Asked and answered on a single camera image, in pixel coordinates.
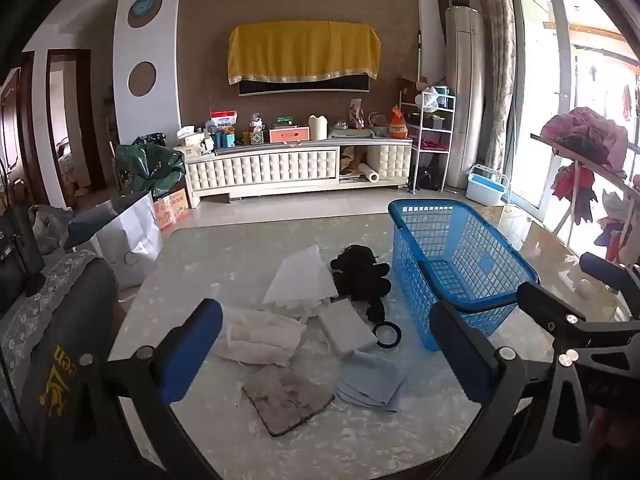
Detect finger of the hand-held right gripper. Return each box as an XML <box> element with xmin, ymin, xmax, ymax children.
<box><xmin>580</xmin><ymin>252</ymin><xmax>640</xmax><ymax>319</ymax></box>
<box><xmin>517</xmin><ymin>281</ymin><xmax>640</xmax><ymax>357</ymax></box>

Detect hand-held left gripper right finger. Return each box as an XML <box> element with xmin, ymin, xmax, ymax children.
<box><xmin>429</xmin><ymin>301</ymin><xmax>603</xmax><ymax>480</ymax></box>

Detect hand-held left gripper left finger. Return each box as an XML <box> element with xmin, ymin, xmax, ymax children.
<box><xmin>60</xmin><ymin>299</ymin><xmax>224</xmax><ymax>480</ymax></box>

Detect white gauze cloth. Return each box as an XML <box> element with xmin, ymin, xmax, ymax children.
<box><xmin>212</xmin><ymin>305</ymin><xmax>307</xmax><ymax>367</ymax></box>

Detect blue plastic basket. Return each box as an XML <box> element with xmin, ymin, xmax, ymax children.
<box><xmin>388</xmin><ymin>199</ymin><xmax>540</xmax><ymax>352</ymax></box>

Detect light blue cloth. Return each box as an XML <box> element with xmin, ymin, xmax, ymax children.
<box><xmin>336</xmin><ymin>350</ymin><xmax>407</xmax><ymax>413</ymax></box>

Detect grey rag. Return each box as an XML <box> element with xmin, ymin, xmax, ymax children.
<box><xmin>242</xmin><ymin>365</ymin><xmax>336</xmax><ymax>437</ymax></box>

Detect red hanging clothes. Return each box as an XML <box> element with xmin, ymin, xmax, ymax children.
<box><xmin>552</xmin><ymin>162</ymin><xmax>598</xmax><ymax>226</ymax></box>

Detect black tape roll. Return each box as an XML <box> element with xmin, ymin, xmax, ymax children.
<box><xmin>372</xmin><ymin>320</ymin><xmax>402</xmax><ymax>350</ymax></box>

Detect wooden clothes drying rack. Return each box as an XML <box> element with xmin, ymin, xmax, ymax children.
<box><xmin>530</xmin><ymin>132</ymin><xmax>640</xmax><ymax>261</ymax></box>

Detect crumpled clear plastic bag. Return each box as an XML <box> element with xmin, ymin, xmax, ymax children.
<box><xmin>260</xmin><ymin>297</ymin><xmax>332</xmax><ymax>324</ymax></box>

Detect black chair cover yellow print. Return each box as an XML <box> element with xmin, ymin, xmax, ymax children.
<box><xmin>22</xmin><ymin>257</ymin><xmax>123</xmax><ymax>466</ymax></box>

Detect white paper bag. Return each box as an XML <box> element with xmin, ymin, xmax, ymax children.
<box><xmin>62</xmin><ymin>191</ymin><xmax>163</xmax><ymax>291</ymax></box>

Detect black cloth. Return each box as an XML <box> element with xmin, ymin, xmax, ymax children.
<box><xmin>330</xmin><ymin>244</ymin><xmax>392</xmax><ymax>323</ymax></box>

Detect light blue plastic box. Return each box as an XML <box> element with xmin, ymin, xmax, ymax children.
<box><xmin>466</xmin><ymin>164</ymin><xmax>510</xmax><ymax>206</ymax></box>

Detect pink garment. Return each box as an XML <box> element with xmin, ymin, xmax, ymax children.
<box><xmin>540</xmin><ymin>107</ymin><xmax>630</xmax><ymax>171</ymax></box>

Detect printed cardboard box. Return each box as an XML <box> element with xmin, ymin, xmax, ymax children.
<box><xmin>152</xmin><ymin>187</ymin><xmax>191</xmax><ymax>231</ymax></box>

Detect grey lace chair cloth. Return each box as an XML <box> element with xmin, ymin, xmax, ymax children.
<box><xmin>0</xmin><ymin>249</ymin><xmax>101</xmax><ymax>411</ymax></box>

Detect black bag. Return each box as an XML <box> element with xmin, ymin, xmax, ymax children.
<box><xmin>415</xmin><ymin>165</ymin><xmax>443</xmax><ymax>191</ymax></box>

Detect green plastic bag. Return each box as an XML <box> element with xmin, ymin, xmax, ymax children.
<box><xmin>116</xmin><ymin>142</ymin><xmax>187</xmax><ymax>200</ymax></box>

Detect grey plastic bag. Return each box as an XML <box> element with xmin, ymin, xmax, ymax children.
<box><xmin>30</xmin><ymin>204</ymin><xmax>76</xmax><ymax>256</ymax></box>

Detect cream tufted television cabinet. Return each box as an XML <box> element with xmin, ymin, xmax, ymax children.
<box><xmin>174</xmin><ymin>137</ymin><xmax>413</xmax><ymax>208</ymax></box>

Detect white metal shelf rack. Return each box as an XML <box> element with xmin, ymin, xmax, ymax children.
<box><xmin>407</xmin><ymin>87</ymin><xmax>456</xmax><ymax>195</ymax></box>

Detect white tissue box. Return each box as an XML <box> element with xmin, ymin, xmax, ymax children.
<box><xmin>176</xmin><ymin>126</ymin><xmax>206</xmax><ymax>148</ymax></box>

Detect white standing air conditioner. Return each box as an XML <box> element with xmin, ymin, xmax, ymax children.
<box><xmin>445</xmin><ymin>5</ymin><xmax>486</xmax><ymax>192</ymax></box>

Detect orange drawer box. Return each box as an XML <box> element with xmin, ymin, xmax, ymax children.
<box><xmin>269</xmin><ymin>126</ymin><xmax>310</xmax><ymax>143</ymax></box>

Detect patterned beige curtain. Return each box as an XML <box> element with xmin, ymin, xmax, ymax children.
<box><xmin>472</xmin><ymin>0</ymin><xmax>516</xmax><ymax>176</ymax></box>

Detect orange plastic bag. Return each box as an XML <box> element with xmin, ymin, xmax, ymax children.
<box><xmin>389</xmin><ymin>105</ymin><xmax>410</xmax><ymax>140</ymax></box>

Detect white plastic bag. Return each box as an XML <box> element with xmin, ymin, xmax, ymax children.
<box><xmin>414</xmin><ymin>86</ymin><xmax>441</xmax><ymax>111</ymax></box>

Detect brown wooden door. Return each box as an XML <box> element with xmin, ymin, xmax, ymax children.
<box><xmin>0</xmin><ymin>52</ymin><xmax>36</xmax><ymax>196</ymax></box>

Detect yellow television cover cloth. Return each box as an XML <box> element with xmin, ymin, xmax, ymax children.
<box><xmin>227</xmin><ymin>21</ymin><xmax>382</xmax><ymax>86</ymax></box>

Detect round brown wall disc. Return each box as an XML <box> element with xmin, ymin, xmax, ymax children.
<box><xmin>127</xmin><ymin>61</ymin><xmax>157</xmax><ymax>97</ymax></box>

